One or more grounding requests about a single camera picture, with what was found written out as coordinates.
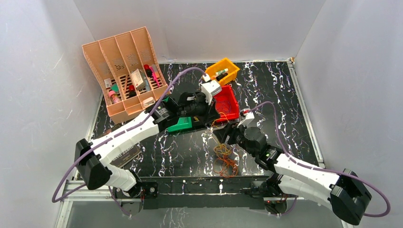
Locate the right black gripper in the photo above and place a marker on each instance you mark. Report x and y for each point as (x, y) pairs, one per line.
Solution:
(231, 129)

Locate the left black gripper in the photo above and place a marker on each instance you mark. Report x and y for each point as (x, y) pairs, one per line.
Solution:
(209, 107)

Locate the red plastic bin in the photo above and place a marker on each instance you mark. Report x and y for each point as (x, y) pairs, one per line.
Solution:
(226, 105)

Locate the green plastic bin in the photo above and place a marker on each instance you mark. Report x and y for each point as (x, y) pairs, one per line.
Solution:
(177, 118)

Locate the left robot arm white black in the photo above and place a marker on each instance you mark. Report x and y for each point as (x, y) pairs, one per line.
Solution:
(93, 158)

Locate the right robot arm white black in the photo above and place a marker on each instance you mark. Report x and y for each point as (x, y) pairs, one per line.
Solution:
(343, 193)

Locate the black plastic bin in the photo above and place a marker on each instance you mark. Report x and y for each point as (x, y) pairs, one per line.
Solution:
(205, 118)

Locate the black marker in yellow bin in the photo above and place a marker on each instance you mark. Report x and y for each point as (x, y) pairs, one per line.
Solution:
(221, 76)

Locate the yellow plastic bin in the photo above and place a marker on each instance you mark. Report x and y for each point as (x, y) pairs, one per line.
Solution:
(220, 65)

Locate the glue stick in yellow bin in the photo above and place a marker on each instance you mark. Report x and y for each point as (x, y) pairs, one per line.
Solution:
(226, 70)

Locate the white stapler in organizer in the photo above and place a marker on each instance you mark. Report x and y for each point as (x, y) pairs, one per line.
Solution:
(148, 102)

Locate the pink pen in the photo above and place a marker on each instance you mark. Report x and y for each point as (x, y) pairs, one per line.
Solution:
(154, 76)

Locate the white box in organizer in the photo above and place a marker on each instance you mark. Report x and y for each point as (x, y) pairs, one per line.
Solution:
(139, 80)

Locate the red capped dark bottle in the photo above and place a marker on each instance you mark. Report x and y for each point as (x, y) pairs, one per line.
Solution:
(131, 91)

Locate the dark book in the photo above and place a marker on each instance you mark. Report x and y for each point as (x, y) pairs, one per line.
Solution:
(125, 157)

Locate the pink plastic file organizer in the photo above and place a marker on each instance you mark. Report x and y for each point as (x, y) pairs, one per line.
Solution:
(113, 59)

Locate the pink bottle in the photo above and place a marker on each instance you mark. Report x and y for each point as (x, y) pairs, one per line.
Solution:
(114, 97)

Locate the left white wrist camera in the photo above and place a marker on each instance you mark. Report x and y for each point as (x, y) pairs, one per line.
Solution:
(210, 88)

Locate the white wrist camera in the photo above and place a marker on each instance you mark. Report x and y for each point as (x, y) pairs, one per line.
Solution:
(210, 88)
(246, 117)

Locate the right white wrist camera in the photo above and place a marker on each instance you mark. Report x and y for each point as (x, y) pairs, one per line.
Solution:
(246, 117)

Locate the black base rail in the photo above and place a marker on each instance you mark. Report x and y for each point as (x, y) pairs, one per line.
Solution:
(251, 192)

